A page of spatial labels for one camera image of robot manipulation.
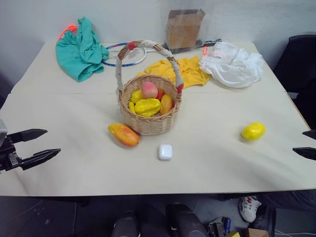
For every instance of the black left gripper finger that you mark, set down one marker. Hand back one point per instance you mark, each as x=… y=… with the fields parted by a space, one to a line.
x=40 y=156
x=29 y=134

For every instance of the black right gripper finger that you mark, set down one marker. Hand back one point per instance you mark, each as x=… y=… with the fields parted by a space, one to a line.
x=307 y=152
x=310 y=134

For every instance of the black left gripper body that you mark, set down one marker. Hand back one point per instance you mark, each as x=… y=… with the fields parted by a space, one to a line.
x=10 y=158

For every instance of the yellow banana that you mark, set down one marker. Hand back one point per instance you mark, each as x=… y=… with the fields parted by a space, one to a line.
x=131 y=107

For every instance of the wicker basket with handle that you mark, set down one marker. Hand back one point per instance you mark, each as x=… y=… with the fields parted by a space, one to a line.
x=148 y=124

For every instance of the red fruit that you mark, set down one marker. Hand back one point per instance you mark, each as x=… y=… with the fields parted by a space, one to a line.
x=160 y=93

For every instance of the dark trouser leg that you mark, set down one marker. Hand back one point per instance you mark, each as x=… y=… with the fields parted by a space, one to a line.
x=288 y=202

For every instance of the black office chair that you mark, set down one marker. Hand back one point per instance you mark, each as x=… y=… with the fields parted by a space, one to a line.
x=300 y=74

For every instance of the white sneaker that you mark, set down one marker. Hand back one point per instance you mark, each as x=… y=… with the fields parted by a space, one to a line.
x=249 y=208

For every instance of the large orange yellow mango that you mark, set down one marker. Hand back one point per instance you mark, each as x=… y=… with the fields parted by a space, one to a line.
x=123 y=135

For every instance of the small cardboard box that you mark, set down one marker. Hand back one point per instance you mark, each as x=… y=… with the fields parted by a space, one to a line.
x=258 y=233

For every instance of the dark rounded shape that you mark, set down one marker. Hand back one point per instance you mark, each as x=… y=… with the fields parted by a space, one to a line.
x=124 y=227
x=187 y=222

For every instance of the yellow block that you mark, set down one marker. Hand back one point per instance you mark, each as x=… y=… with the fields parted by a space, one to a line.
x=233 y=234

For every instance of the black device with blue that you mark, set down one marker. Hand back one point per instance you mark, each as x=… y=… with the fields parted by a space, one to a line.
x=218 y=227

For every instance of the yellow starfruit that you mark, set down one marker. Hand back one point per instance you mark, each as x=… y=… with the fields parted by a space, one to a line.
x=147 y=106

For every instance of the blue white badminton racket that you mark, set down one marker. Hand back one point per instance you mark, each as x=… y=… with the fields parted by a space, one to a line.
x=130 y=64

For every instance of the white earbuds case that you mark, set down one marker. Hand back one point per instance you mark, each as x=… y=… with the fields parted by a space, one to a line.
x=165 y=152

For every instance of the pink peach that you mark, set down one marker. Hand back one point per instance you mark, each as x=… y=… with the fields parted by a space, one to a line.
x=149 y=89

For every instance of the yellow cloth garment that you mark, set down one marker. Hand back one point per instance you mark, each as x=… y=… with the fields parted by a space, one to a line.
x=192 y=74

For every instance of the small orange yellow mango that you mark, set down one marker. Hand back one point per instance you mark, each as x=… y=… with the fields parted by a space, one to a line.
x=167 y=105

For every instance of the flat black board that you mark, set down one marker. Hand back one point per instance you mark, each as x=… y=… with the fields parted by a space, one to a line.
x=182 y=51

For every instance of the brown cardboard box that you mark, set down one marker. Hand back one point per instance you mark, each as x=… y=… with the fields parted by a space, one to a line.
x=184 y=29

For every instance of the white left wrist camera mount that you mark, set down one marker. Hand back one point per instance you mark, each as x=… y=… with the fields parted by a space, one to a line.
x=2 y=130

